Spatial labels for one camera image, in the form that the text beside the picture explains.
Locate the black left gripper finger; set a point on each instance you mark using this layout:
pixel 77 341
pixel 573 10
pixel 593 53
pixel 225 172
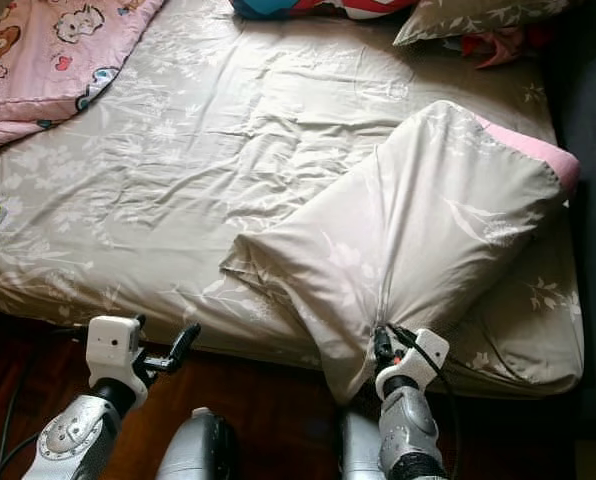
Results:
pixel 185 342

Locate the grey floral pillow pink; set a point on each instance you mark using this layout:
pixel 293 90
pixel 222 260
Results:
pixel 408 240

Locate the silver right robot leg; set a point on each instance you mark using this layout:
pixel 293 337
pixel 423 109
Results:
pixel 360 450

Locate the bed with grey floral sheet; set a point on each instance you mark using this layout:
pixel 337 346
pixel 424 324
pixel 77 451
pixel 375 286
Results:
pixel 218 180

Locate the dark grey upholstered furniture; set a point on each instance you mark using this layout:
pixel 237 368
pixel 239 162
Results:
pixel 593 150

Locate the pink cartoon print blanket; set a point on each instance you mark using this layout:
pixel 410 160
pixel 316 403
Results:
pixel 28 70

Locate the crumpled red cloth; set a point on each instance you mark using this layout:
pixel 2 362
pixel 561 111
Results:
pixel 503 45

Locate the blue red striped cushion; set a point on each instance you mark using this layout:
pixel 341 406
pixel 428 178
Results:
pixel 288 7

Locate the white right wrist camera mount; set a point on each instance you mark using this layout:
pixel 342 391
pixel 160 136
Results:
pixel 428 355

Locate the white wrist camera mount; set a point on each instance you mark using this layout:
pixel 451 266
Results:
pixel 428 355
pixel 113 345

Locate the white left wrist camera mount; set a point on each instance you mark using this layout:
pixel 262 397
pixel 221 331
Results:
pixel 113 345

